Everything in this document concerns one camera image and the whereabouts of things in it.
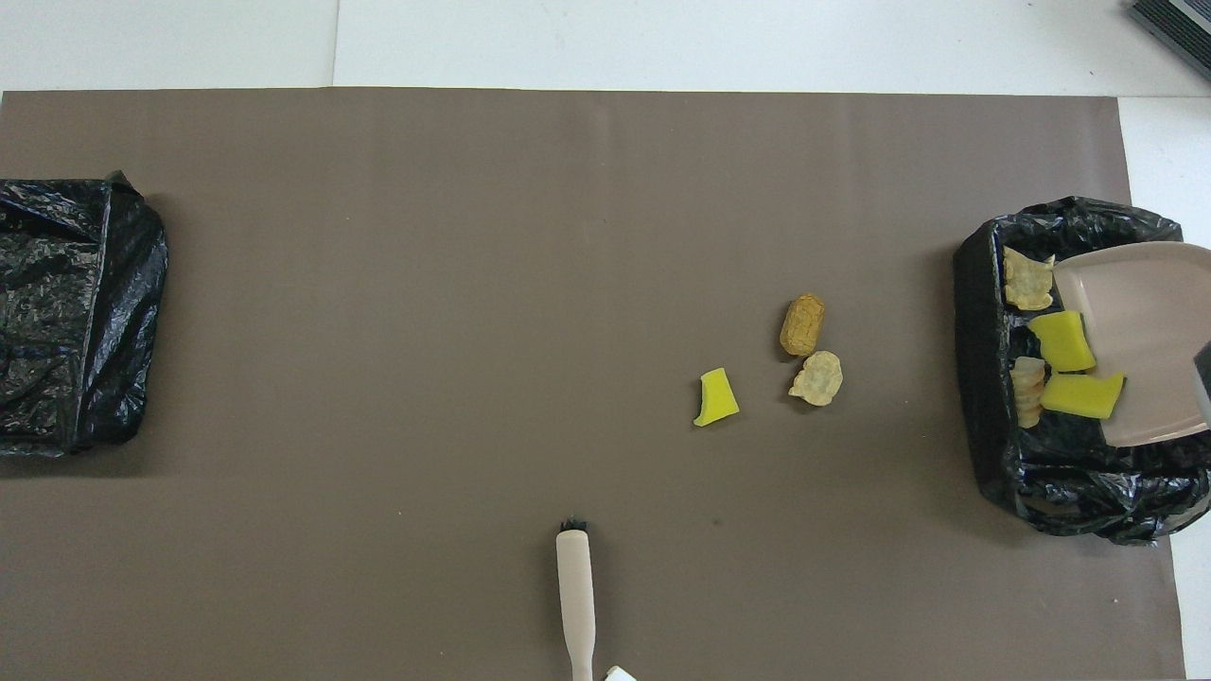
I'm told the small yellow sponge piece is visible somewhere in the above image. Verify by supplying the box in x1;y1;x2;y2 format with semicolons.
693;367;741;428

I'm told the brown corn-shaped trash piece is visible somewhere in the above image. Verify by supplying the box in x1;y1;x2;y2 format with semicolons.
780;293;826;358

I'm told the pale yellow trash piece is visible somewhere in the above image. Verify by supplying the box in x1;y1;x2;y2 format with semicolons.
1009;356;1047;429
789;351;844;408
1003;246;1057;312

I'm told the beige handled black bristle brush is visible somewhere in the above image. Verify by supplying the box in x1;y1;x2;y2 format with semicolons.
555;517;599;681

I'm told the squarish green yellow sponge piece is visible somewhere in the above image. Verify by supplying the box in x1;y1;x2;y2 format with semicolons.
1027;311;1097;373

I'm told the elongated green yellow sponge piece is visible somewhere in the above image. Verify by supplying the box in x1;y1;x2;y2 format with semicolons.
1040;372;1128;420

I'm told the pale pink plastic dustpan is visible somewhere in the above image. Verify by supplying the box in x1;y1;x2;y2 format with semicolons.
1052;241;1211;447

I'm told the black bag lined bin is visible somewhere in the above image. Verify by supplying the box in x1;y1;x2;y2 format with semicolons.
0;170;169;459
952;196;1211;547

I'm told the brown table mat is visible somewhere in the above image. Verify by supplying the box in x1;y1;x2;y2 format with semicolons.
0;88;1188;681

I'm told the dark grey slatted device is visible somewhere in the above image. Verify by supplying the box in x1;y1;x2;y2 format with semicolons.
1128;0;1211;81

